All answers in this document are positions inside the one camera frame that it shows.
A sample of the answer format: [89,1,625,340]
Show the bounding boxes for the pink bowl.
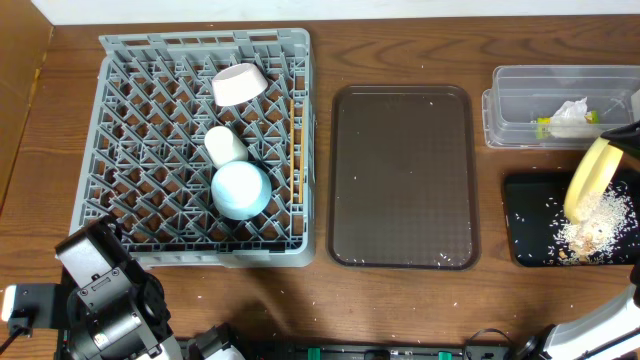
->
[212,63,268,106]

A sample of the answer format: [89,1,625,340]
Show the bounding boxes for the wooden chopstick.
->
[289,98,295,205]
[299,100,306,204]

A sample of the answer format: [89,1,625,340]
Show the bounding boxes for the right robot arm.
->
[512,122,639,359]

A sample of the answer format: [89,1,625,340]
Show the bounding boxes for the light blue saucer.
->
[211,161,272,221]

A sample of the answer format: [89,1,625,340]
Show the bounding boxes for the spilled rice food scraps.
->
[543,181,639,266]

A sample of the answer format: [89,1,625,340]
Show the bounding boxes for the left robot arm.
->
[55,216,183,360]

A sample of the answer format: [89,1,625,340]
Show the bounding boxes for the white tissue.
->
[548,97,602,138]

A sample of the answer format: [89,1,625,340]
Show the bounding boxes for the dark brown serving tray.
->
[327,85,480,271]

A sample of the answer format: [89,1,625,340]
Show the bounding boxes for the white cup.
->
[204,126,248,169]

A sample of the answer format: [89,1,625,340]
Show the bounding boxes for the yellow plate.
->
[564,137,624,224]

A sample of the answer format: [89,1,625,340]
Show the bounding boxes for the black tray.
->
[503,170,639,267]

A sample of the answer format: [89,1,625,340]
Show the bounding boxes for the grey plastic dish rack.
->
[71,28,316,268]

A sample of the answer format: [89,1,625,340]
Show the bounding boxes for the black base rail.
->
[179,324,521,360]

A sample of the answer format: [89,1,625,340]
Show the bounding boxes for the green snack wrapper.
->
[536,111,600,139]

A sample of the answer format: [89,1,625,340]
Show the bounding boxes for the clear plastic bin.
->
[482,65,639,150]

